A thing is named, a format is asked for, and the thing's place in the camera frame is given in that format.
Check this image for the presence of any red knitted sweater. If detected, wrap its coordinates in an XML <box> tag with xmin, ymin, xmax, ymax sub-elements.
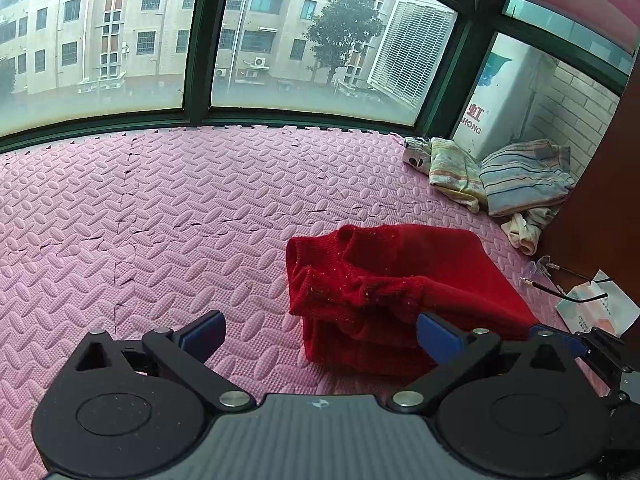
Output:
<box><xmin>285</xmin><ymin>224</ymin><xmax>537</xmax><ymax>378</ymax></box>

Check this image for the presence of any tissue pack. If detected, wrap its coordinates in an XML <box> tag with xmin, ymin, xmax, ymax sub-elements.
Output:
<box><xmin>556</xmin><ymin>270</ymin><xmax>639</xmax><ymax>337</ymax></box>

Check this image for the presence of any brown wooden cabinet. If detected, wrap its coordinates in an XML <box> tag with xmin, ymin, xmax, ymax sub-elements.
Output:
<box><xmin>538</xmin><ymin>66</ymin><xmax>639</xmax><ymax>301</ymax></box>

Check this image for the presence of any pink foam floor mat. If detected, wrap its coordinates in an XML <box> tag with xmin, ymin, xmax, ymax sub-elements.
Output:
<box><xmin>0</xmin><ymin>123</ymin><xmax>612</xmax><ymax>480</ymax></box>

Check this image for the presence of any cream crumpled garment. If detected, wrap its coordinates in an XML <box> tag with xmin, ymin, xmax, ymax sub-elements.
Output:
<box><xmin>501</xmin><ymin>206</ymin><xmax>560</xmax><ymax>256</ymax></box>

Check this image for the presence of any pastel striped folded cloth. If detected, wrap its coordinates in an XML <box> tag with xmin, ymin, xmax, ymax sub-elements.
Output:
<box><xmin>428</xmin><ymin>138</ymin><xmax>487</xmax><ymax>214</ymax></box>

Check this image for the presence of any striped folded shirt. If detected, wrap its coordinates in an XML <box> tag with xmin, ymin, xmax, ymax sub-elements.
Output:
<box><xmin>480</xmin><ymin>139</ymin><xmax>575</xmax><ymax>218</ymax></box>

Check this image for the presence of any white spotted cloth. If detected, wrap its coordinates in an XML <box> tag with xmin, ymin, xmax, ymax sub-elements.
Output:
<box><xmin>402</xmin><ymin>136</ymin><xmax>432</xmax><ymax>176</ymax></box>

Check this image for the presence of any green window frame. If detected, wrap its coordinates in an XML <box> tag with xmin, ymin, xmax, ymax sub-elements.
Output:
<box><xmin>1</xmin><ymin>0</ymin><xmax>639</xmax><ymax>151</ymax></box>

